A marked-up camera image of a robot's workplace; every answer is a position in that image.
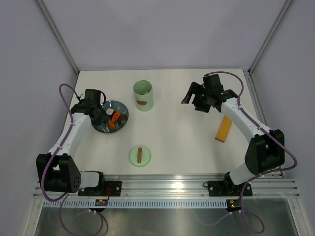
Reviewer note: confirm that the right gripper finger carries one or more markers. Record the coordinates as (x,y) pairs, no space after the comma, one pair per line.
(195,89)
(204,109)

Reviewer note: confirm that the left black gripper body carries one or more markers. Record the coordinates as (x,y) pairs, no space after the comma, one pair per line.
(102,116)

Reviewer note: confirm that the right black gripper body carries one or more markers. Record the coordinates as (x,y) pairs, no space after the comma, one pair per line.
(204,95)

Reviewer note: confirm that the toy white cheese cube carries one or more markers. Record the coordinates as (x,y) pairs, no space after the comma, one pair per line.
(110,111)

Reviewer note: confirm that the toy orange carrot piece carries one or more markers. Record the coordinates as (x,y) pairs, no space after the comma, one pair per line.
(115,116)

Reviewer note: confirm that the green cylindrical lunch container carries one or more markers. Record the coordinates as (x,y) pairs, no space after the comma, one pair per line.
(144,103)

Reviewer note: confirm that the metal tongs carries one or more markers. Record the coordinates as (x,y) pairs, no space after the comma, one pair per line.
(106,129)

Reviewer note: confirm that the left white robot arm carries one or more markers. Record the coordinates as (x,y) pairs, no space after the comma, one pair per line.
(57,170)

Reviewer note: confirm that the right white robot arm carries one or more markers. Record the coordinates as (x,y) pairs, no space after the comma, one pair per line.
(265,150)

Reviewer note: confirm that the orange rectangular box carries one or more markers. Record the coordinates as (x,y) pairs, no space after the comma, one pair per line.
(224,129)

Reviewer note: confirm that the dark teal plate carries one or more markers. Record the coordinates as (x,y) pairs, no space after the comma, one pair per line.
(113,127)

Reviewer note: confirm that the toy brown mushroom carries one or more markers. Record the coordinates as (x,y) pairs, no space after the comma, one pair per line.
(121,119)

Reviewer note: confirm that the green round lid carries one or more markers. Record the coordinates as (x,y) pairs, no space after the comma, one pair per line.
(140,156)

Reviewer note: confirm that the right aluminium frame post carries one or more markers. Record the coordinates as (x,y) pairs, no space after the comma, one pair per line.
(270,35)

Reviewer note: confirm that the aluminium frame post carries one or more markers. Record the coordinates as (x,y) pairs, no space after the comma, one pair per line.
(270,35)
(57,35)

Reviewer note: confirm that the left aluminium frame post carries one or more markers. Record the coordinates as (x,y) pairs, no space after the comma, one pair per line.
(57,35)

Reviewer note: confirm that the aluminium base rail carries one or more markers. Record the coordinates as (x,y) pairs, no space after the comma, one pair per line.
(191,186)

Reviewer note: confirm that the white slotted cable duct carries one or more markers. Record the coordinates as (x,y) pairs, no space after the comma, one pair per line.
(140,203)

